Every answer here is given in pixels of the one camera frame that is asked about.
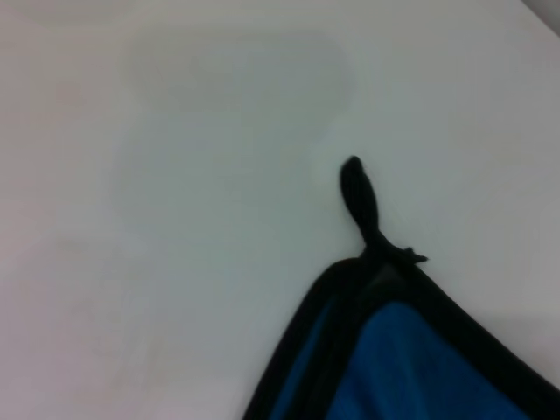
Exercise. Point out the blue rag with black trim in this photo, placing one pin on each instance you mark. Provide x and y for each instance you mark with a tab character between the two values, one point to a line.
415	359

